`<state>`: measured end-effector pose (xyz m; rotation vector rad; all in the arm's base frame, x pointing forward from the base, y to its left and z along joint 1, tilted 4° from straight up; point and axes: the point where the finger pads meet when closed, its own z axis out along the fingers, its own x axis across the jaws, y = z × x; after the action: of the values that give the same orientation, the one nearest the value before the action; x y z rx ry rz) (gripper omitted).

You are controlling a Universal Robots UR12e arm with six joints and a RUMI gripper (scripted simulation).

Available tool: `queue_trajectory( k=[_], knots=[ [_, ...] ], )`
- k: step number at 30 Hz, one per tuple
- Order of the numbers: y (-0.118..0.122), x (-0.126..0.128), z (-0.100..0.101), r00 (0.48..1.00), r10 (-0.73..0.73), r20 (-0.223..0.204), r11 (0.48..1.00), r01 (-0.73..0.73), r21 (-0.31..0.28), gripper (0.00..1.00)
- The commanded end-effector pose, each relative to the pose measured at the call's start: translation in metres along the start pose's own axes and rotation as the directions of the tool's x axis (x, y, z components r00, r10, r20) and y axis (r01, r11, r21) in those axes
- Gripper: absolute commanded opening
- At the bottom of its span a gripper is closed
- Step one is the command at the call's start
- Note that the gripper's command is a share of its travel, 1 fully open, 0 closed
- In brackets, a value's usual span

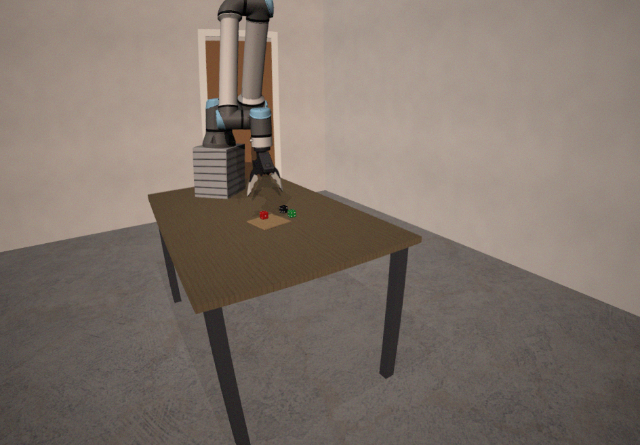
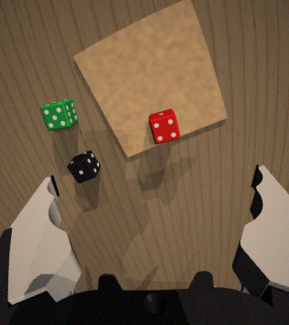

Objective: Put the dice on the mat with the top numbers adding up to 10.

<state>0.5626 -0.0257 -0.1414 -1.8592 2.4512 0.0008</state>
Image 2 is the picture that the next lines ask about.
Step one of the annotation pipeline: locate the green die with white pips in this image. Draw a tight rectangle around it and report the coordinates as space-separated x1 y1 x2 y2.
41 99 78 131

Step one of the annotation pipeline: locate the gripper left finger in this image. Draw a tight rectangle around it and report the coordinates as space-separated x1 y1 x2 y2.
0 175 82 325

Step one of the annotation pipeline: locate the dark red die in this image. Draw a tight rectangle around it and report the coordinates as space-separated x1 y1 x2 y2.
149 109 181 144

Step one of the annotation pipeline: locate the black die with white pips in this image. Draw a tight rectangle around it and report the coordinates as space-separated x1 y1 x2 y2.
67 151 101 184

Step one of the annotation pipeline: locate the tan cork mat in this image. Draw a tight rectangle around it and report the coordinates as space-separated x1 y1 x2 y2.
73 0 228 157

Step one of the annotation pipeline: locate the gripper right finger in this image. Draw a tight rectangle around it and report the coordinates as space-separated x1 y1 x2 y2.
232 164 289 320

